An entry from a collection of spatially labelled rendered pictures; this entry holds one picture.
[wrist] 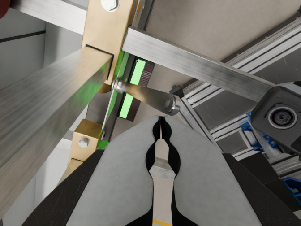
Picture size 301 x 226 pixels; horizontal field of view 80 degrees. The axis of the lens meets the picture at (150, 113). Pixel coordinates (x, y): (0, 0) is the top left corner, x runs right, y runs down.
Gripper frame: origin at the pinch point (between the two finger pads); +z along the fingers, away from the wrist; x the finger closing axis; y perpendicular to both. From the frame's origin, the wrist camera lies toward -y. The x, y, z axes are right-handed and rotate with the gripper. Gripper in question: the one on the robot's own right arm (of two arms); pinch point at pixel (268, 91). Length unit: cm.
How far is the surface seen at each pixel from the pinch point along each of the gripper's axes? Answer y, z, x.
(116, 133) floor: -22, 83, -83
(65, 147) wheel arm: -30.8, 0.1, -25.7
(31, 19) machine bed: -47.0, 14.5, -6.6
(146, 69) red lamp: -19.7, 12.3, -7.4
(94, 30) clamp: -28.0, -4.6, -0.1
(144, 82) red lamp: -19.3, 12.3, -10.7
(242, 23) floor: 23, 83, 14
